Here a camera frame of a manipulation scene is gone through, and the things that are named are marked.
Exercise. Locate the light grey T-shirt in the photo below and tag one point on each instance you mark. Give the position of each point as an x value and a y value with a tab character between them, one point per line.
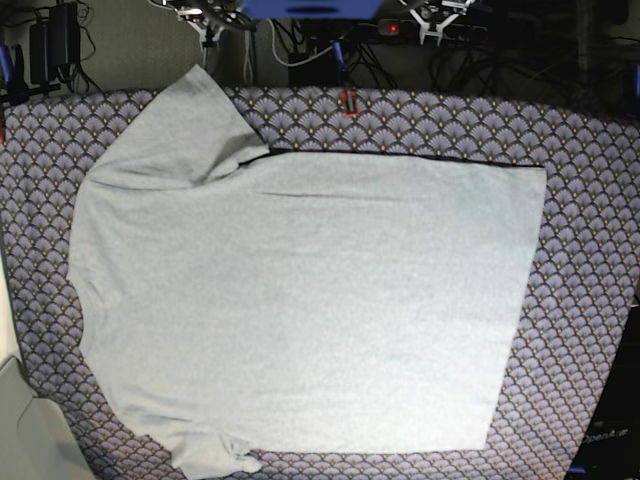
234	300

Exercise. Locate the red black table clamp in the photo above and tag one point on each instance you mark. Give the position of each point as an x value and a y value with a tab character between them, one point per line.
349	102

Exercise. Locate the blue box overhead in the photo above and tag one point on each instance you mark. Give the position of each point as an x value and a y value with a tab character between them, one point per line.
312	9

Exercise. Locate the patterned fan-print tablecloth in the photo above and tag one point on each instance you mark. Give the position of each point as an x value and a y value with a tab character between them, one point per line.
575	311

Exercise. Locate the black power adapter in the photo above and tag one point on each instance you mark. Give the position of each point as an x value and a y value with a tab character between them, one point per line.
55	45

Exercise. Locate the beige plastic bin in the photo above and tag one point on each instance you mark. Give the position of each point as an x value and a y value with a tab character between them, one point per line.
36	441

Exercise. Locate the black power strip red switch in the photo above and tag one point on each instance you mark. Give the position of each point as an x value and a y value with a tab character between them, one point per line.
423	31

